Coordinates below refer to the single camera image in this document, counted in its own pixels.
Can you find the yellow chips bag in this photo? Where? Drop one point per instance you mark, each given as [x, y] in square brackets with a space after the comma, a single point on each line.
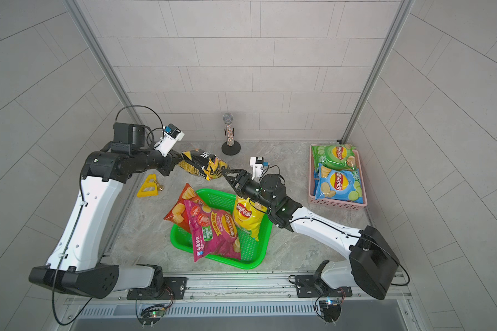
[248, 216]

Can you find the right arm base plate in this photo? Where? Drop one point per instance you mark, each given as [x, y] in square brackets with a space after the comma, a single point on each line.
[308, 286]

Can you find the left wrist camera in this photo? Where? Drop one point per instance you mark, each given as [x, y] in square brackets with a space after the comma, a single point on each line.
[170, 136]

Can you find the pink plastic basket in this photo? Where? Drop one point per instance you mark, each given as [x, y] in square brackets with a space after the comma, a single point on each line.
[313, 179]

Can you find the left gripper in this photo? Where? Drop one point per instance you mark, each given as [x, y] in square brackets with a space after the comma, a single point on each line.
[170, 160]

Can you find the left circuit board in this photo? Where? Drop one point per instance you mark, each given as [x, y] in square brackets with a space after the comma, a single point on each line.
[151, 315]

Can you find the green plastic basket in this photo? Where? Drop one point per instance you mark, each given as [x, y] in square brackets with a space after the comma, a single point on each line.
[252, 252]

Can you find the aluminium front rail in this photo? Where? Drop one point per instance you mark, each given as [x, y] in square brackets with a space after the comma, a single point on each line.
[227, 295]

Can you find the magenta tomato chips bag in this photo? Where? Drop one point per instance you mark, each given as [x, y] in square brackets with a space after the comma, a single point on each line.
[213, 231]

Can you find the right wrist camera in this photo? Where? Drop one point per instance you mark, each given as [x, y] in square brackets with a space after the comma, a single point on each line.
[259, 167]

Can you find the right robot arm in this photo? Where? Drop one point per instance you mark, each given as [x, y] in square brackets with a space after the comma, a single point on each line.
[369, 263]

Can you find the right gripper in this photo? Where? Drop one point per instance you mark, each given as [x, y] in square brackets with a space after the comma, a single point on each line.
[247, 183]

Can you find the light blue chips bag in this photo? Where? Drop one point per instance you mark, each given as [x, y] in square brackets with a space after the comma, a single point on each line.
[339, 185]

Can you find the circuit board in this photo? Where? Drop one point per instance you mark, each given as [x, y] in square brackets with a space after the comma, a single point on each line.
[329, 312]
[151, 315]

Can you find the black chips bag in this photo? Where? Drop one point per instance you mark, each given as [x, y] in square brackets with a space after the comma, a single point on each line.
[203, 164]

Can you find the yellow triangular block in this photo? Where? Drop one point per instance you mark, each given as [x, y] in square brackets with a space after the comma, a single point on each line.
[150, 188]

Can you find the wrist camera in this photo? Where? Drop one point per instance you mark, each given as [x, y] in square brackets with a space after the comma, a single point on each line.
[170, 136]
[259, 167]

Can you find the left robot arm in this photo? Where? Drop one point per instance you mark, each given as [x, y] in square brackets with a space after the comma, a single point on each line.
[74, 268]

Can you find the green cucumber chips bag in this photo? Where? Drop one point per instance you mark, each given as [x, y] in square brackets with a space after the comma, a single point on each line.
[335, 157]

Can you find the small red chips bag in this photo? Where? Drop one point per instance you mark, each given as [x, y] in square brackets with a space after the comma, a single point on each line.
[177, 214]

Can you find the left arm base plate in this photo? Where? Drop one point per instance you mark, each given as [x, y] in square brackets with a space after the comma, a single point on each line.
[174, 287]

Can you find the microphone-like stand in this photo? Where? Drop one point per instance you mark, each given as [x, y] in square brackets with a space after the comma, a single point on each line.
[230, 146]

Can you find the right circuit board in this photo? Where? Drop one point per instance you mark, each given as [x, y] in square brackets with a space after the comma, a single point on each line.
[329, 312]

